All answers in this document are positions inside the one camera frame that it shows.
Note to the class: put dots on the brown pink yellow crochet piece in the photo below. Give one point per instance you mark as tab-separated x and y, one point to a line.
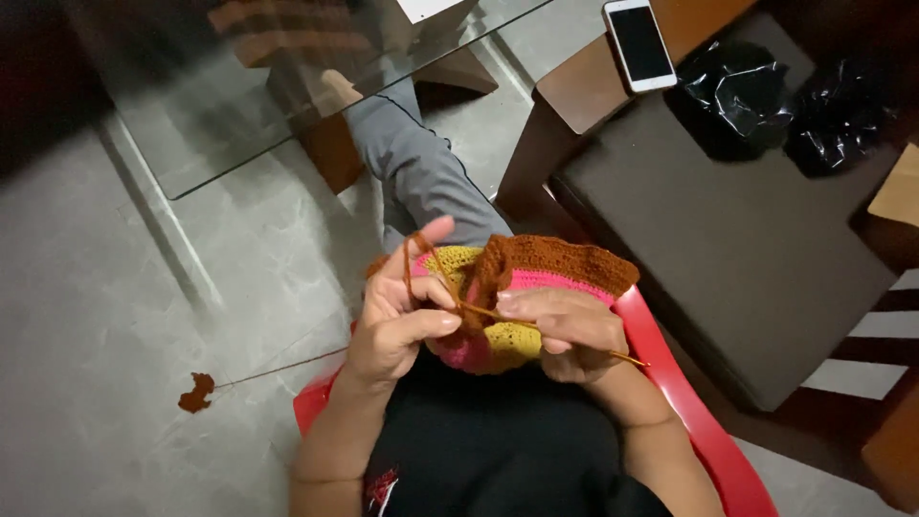
545	269

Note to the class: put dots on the red plastic chair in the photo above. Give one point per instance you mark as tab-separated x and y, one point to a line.
689	409

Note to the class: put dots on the person's left hand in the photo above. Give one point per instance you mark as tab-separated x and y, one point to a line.
388	323

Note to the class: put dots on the brown sofa with dark cushion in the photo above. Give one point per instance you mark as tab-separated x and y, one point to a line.
732	251

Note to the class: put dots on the golden crochet hook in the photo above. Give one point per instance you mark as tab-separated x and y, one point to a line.
632	360

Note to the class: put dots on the light brown cardboard box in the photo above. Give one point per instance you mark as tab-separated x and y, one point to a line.
897	190

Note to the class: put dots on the person's bare foot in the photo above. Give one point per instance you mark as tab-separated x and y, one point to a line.
339	90

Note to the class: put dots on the person's right hand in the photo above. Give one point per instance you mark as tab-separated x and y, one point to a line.
581	330

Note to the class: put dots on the brown yarn strand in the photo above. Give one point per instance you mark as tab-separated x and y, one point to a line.
195	393

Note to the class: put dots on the white paper sheet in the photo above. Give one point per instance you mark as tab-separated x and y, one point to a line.
429	8

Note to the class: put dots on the dark wooden slatted frame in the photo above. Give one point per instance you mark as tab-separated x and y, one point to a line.
890	431

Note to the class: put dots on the person's grey trouser leg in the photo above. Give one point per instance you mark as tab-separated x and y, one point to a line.
423	172

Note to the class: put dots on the person's black shirt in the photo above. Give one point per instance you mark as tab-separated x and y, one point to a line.
495	445

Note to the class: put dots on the crumpled black plastic bag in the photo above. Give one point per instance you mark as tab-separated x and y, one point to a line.
840	118
736	90

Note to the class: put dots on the glass table with wooden base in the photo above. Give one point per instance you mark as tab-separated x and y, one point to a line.
237	93

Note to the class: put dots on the white smartphone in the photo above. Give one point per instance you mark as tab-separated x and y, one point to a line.
639	44

